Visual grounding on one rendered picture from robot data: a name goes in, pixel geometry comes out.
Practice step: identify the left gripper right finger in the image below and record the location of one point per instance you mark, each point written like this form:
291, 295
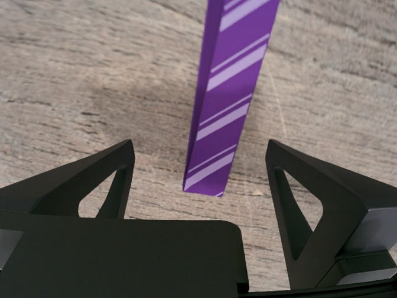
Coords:
359, 213

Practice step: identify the purple striped necktie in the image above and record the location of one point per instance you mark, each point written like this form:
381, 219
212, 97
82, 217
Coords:
233, 41

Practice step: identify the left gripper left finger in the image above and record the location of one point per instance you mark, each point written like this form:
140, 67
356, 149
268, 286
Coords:
59, 191

